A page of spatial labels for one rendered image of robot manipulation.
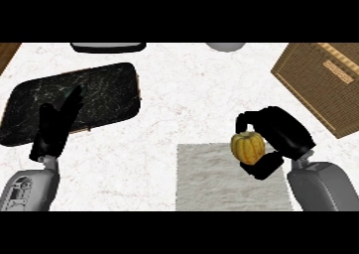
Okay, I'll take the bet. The grey fabric placemat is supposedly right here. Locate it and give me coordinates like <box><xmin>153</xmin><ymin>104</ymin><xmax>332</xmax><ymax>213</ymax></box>
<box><xmin>174</xmin><ymin>142</ymin><xmax>295</xmax><ymax>212</ymax></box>

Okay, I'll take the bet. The brown wicker basket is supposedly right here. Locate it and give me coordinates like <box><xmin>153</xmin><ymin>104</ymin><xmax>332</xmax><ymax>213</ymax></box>
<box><xmin>269</xmin><ymin>42</ymin><xmax>359</xmax><ymax>140</ymax></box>

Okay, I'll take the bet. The grey round bowl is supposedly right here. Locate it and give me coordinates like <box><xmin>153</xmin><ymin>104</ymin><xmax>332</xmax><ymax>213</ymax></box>
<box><xmin>204</xmin><ymin>42</ymin><xmax>248</xmax><ymax>54</ymax></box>

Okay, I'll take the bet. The brown wooden cabinet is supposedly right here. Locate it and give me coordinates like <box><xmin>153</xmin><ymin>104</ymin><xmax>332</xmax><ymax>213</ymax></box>
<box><xmin>0</xmin><ymin>42</ymin><xmax>23</xmax><ymax>89</ymax></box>

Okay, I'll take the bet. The yellow striped squash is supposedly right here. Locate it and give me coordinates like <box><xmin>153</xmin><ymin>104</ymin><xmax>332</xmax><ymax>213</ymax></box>
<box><xmin>230</xmin><ymin>130</ymin><xmax>269</xmax><ymax>166</ymax></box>

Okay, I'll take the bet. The black marble cutting board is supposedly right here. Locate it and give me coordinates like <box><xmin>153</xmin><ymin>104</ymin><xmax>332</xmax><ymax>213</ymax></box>
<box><xmin>0</xmin><ymin>62</ymin><xmax>142</xmax><ymax>148</ymax></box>

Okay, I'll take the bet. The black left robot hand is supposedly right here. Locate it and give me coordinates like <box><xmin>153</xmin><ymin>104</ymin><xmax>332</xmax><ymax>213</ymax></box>
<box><xmin>28</xmin><ymin>84</ymin><xmax>85</xmax><ymax>163</ymax></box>

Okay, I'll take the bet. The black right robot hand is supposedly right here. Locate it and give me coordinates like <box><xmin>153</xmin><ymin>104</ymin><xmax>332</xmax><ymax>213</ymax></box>
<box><xmin>235</xmin><ymin>105</ymin><xmax>317</xmax><ymax>182</ymax></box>

